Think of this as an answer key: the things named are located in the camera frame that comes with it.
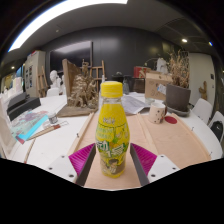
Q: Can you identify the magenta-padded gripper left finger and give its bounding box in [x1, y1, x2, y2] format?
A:
[46, 142, 98, 187]

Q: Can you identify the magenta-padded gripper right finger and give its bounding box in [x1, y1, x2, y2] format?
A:
[129, 142, 181, 187]

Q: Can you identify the yellow drink bottle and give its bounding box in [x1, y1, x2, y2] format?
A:
[95, 80, 131, 179]

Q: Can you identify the light wooden drawing board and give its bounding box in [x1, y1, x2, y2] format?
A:
[67, 111, 212, 191]

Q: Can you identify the wooden paintbrush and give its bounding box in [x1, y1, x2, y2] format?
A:
[28, 121, 69, 141]

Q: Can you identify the flat round red coaster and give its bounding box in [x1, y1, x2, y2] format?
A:
[164, 115, 178, 125]

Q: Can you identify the small paint jar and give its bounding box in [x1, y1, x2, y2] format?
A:
[47, 112, 59, 126]

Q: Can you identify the black backpack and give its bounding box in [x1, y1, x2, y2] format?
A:
[210, 120, 224, 142]

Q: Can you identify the white chair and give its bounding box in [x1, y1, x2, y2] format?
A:
[208, 110, 224, 144]
[191, 98, 214, 125]

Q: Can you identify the black case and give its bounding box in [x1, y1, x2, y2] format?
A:
[7, 92, 42, 121]

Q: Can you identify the brown relief sculpture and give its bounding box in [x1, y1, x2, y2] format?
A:
[56, 58, 100, 118]

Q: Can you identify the brown cardboard box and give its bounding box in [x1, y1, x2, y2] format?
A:
[144, 72, 174, 102]

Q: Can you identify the slim white plaster statue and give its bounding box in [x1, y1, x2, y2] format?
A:
[60, 74, 68, 95]

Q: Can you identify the white plaster bust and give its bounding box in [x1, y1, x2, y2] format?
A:
[49, 69, 63, 90]

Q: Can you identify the wooden easel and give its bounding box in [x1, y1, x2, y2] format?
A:
[89, 59, 106, 92]
[37, 65, 50, 98]

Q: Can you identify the red box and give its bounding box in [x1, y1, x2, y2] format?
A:
[133, 65, 151, 79]

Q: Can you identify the white cabinet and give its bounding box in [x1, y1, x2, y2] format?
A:
[24, 50, 47, 98]

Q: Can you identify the bright ceiling light panel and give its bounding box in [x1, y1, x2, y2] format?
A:
[8, 0, 129, 53]

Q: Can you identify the white spotted mug brown handle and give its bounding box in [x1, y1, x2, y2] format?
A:
[148, 101, 168, 125]

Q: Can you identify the wooden wall figure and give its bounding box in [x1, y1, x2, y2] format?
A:
[198, 80, 208, 101]

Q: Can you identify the black wall screen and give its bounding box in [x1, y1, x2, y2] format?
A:
[49, 40, 94, 73]

